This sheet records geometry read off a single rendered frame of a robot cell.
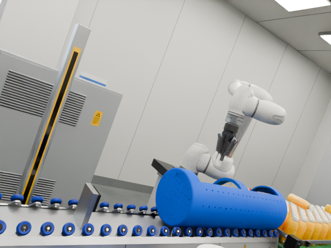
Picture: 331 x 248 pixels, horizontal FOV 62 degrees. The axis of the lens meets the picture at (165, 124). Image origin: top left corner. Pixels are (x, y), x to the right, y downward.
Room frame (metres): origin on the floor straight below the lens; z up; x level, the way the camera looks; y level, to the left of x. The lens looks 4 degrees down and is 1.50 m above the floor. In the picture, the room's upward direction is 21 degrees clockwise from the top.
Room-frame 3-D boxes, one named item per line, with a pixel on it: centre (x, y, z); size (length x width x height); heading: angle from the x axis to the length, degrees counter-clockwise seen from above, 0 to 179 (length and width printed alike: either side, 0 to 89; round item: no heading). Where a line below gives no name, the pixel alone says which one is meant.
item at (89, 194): (1.09, 0.18, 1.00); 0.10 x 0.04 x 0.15; 37
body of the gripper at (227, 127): (1.46, -0.33, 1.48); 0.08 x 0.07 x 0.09; 36
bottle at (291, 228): (1.85, -1.06, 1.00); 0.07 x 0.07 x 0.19
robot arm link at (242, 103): (1.46, -0.34, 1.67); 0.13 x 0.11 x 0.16; 85
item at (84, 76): (2.74, 0.83, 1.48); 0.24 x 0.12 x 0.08; 127
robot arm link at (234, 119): (1.46, -0.33, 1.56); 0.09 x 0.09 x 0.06
